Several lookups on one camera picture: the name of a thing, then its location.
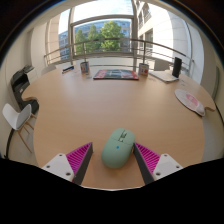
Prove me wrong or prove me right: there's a black cylinder speaker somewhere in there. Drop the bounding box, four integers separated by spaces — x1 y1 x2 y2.
171 56 183 79

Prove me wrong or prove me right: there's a white chair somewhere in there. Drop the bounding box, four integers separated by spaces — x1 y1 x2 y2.
40 64 58 76
2 103 38 154
153 59 171 72

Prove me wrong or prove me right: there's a metal balcony railing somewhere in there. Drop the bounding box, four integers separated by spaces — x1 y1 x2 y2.
43 37 194 73

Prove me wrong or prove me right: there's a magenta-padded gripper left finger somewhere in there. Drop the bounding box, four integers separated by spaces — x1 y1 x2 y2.
41 142 94 186

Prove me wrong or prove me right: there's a colourful drink can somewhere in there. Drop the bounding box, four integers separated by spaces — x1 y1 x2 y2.
80 61 90 75

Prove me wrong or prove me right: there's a round white pink mouse pad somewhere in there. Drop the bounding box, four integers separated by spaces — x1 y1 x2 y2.
174 88 207 117

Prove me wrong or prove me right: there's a mint green computer mouse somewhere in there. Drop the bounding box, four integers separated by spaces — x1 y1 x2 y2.
101 128 136 169

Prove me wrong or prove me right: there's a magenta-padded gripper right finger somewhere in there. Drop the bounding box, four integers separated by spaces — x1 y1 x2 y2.
133 142 184 186

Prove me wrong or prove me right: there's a light blue illustrated magazine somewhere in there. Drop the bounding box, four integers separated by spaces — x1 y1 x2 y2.
149 70 180 83

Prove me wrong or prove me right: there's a small potted plant mug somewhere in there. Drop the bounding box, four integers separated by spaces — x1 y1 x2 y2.
138 63 150 77

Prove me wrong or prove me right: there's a black printer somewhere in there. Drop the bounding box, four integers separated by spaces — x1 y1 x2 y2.
10 64 40 114

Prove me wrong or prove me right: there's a red cover magazine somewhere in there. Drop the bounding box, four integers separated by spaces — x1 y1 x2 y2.
92 69 140 81

